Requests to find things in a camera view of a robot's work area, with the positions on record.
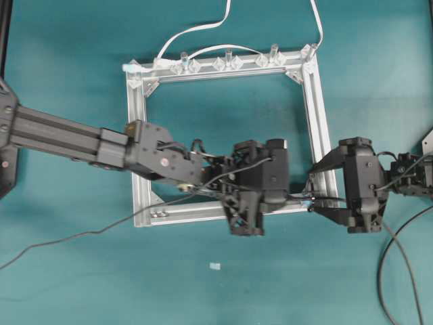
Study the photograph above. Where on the aluminium extrusion frame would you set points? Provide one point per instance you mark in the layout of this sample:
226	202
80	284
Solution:
149	208

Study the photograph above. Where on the blue tape on corner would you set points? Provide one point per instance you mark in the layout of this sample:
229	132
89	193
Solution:
131	67

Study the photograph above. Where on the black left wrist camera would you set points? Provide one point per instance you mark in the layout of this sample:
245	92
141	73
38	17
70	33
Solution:
276	176

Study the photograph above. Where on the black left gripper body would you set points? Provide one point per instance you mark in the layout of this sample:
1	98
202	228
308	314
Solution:
242	199

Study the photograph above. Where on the small blue tape scrap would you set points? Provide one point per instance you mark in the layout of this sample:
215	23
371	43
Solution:
215	266

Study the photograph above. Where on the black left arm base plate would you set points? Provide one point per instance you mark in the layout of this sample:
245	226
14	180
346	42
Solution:
9	169

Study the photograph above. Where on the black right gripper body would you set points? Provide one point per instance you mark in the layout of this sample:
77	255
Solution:
363	175

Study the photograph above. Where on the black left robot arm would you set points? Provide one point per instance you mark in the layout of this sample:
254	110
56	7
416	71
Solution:
145	149

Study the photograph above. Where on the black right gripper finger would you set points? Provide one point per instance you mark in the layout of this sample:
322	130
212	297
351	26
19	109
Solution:
331	161
341	216

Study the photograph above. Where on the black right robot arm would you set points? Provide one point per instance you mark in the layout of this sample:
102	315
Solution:
407	176

